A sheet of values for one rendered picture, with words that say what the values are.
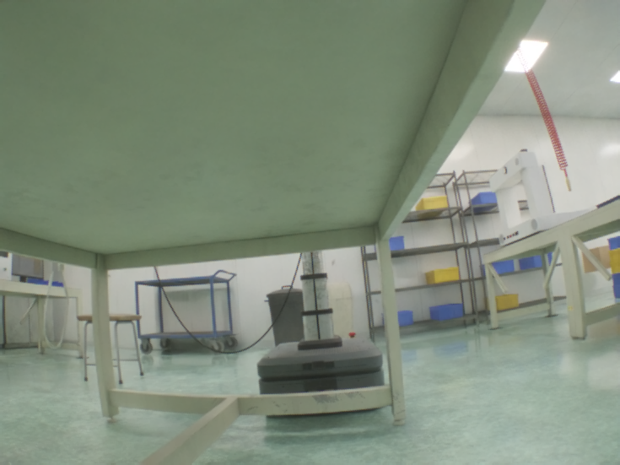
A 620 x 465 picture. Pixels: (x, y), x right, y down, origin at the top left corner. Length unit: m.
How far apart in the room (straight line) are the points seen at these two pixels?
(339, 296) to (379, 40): 3.52
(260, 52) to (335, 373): 1.24
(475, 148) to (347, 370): 4.07
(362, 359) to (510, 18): 1.28
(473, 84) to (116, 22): 0.35
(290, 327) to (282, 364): 2.30
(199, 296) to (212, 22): 4.30
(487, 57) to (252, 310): 4.14
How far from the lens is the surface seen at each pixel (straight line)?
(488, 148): 5.10
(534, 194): 2.84
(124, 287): 5.11
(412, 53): 0.42
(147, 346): 4.23
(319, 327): 1.65
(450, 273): 3.92
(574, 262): 2.36
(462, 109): 0.42
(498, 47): 0.34
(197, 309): 4.56
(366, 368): 1.42
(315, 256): 1.67
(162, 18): 0.35
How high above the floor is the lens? 0.46
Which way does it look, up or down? 12 degrees up
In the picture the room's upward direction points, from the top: 5 degrees counter-clockwise
